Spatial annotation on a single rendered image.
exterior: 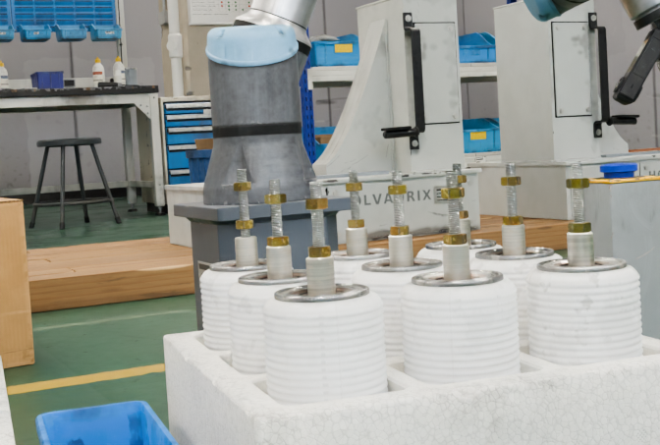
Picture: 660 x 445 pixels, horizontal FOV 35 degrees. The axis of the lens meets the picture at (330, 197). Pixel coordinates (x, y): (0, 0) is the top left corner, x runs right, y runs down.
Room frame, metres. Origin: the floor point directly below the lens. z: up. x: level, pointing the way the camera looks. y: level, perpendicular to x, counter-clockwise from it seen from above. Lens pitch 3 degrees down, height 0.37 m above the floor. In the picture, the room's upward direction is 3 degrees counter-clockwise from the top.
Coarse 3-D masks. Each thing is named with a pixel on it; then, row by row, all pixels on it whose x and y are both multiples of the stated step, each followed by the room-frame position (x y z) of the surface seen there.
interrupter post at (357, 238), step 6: (348, 228) 1.09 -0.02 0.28; (354, 228) 1.08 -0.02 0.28; (360, 228) 1.08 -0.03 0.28; (366, 228) 1.09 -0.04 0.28; (348, 234) 1.08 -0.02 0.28; (354, 234) 1.08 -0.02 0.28; (360, 234) 1.08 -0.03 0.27; (366, 234) 1.09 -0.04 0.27; (348, 240) 1.08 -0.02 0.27; (354, 240) 1.08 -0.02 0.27; (360, 240) 1.08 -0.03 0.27; (366, 240) 1.09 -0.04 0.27; (348, 246) 1.08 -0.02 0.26; (354, 246) 1.08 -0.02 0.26; (360, 246) 1.08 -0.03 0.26; (366, 246) 1.09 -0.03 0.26; (348, 252) 1.09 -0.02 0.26; (354, 252) 1.08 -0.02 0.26; (360, 252) 1.08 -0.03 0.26; (366, 252) 1.08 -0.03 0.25
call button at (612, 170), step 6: (600, 168) 1.14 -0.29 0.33; (606, 168) 1.13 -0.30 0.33; (612, 168) 1.13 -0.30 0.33; (618, 168) 1.12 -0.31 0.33; (624, 168) 1.12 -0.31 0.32; (630, 168) 1.12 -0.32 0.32; (636, 168) 1.13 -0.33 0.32; (606, 174) 1.14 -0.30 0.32; (612, 174) 1.13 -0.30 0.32; (618, 174) 1.13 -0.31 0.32; (624, 174) 1.13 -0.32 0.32; (630, 174) 1.13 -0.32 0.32
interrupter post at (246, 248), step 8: (240, 240) 1.04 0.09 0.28; (248, 240) 1.04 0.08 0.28; (256, 240) 1.05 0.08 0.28; (240, 248) 1.04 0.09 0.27; (248, 248) 1.04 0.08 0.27; (256, 248) 1.05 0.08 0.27; (240, 256) 1.04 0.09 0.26; (248, 256) 1.04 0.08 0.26; (256, 256) 1.05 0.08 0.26; (240, 264) 1.04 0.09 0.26; (248, 264) 1.04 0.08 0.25; (256, 264) 1.05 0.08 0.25
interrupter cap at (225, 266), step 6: (258, 258) 1.09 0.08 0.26; (264, 258) 1.08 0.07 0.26; (216, 264) 1.06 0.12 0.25; (222, 264) 1.06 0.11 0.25; (228, 264) 1.06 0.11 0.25; (234, 264) 1.07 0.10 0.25; (258, 264) 1.07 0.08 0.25; (264, 264) 1.03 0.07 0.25; (216, 270) 1.03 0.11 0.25; (222, 270) 1.02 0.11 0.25; (228, 270) 1.02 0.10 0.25; (234, 270) 1.02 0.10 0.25; (240, 270) 1.01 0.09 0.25; (246, 270) 1.01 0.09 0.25; (252, 270) 1.02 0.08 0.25
